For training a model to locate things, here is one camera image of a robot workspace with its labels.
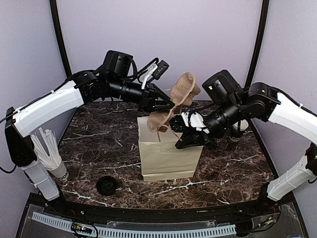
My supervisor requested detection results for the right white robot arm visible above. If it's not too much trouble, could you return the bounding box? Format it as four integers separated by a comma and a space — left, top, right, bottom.
170, 83, 317, 215

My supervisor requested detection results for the cream paper bag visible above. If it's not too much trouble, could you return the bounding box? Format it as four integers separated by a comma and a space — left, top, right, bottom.
137, 117, 203, 181

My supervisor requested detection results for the right black frame post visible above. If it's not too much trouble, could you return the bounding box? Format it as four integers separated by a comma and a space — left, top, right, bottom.
245, 0, 269, 87

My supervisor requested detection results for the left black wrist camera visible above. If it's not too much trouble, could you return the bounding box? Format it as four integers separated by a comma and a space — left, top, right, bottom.
103, 50, 133, 77

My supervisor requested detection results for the black plastic cup lid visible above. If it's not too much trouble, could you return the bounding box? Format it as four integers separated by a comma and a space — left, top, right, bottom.
96, 176, 117, 196

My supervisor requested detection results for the left black frame post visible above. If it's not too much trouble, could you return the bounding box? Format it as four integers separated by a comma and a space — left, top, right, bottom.
49, 0, 72, 77

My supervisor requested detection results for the white slotted cable duct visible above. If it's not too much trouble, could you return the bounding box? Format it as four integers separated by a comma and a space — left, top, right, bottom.
31, 212, 236, 238

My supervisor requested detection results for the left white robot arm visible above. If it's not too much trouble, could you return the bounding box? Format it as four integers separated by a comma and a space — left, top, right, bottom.
3, 70, 174, 216

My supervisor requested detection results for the white cup with straws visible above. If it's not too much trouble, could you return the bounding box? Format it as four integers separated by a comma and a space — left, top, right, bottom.
30, 127, 69, 181

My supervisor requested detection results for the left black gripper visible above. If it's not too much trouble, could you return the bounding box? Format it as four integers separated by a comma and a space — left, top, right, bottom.
108, 75, 175, 113

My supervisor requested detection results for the brown cardboard cup carrier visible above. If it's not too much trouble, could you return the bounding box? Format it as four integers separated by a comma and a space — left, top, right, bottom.
147, 72, 201, 132

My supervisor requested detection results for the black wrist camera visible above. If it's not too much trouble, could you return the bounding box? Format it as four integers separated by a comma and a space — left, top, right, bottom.
103, 50, 133, 77
202, 69, 244, 106

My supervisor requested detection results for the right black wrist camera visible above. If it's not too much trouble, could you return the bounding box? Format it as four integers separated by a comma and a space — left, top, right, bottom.
202, 69, 244, 106

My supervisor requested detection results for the black frame post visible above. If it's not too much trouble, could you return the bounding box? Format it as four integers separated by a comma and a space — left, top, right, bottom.
245, 0, 269, 87
49, 0, 72, 77

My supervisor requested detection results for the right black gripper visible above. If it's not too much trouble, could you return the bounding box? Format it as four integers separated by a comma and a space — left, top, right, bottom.
175, 97, 244, 150

